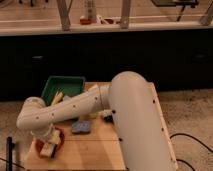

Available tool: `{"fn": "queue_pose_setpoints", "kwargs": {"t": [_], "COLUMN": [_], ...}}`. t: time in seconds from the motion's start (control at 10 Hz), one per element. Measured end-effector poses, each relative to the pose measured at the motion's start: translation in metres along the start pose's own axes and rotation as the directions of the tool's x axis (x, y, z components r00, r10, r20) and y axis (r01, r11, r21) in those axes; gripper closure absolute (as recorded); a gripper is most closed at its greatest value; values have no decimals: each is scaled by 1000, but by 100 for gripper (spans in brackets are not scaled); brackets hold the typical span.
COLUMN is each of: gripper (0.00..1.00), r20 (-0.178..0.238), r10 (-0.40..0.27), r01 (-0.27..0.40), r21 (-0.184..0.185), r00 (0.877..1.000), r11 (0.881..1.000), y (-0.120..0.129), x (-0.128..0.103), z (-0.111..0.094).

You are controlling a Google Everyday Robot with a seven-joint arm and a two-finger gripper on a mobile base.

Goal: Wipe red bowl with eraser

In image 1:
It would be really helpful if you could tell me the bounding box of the green plastic tray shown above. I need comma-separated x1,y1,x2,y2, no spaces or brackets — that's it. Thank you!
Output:
41,76,85,106

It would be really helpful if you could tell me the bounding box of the yellow-green small object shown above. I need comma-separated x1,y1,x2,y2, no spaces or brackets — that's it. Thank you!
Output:
88,112,99,120

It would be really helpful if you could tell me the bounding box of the black cable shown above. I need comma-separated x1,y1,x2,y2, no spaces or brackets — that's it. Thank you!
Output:
169,132,213,171

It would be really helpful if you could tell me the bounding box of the red white background object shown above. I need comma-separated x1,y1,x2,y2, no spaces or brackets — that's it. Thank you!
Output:
80,0,97,25

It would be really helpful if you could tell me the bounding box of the blue sponge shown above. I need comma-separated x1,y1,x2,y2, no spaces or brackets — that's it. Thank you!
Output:
71,121,91,134

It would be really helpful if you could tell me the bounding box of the black stand post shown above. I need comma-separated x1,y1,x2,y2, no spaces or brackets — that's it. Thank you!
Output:
6,137,15,171

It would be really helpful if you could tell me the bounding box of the white eraser block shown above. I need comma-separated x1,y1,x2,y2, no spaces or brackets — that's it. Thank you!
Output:
40,143,57,157

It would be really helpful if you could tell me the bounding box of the yellow banana toy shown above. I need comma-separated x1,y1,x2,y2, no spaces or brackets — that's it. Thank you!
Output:
51,92,63,105

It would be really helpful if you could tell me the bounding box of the red bowl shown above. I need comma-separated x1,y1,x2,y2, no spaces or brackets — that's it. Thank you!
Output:
35,128,64,158

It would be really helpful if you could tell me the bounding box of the small black white object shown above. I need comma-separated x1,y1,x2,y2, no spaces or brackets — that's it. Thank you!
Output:
101,110,113,122

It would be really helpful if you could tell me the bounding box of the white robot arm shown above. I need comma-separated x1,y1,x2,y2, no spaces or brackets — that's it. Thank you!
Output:
16,71,177,171

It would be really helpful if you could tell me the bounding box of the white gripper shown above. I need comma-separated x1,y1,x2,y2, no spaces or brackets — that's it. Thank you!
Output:
39,126,61,145

